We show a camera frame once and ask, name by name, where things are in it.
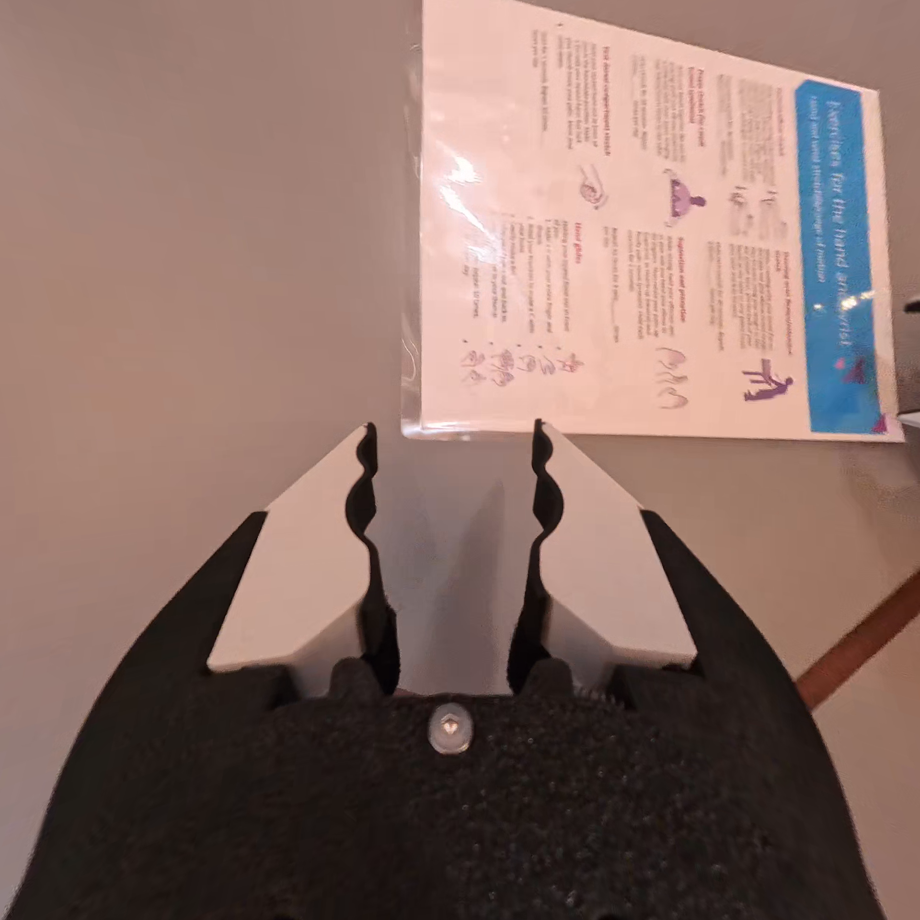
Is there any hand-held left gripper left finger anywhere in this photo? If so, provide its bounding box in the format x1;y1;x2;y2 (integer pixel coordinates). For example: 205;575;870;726
205;422;401;698

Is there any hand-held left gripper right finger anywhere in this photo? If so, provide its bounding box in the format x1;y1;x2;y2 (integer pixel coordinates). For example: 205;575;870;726
507;419;700;694

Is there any clear plastic sleeve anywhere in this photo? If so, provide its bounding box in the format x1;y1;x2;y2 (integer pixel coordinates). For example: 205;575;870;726
399;0;908;444

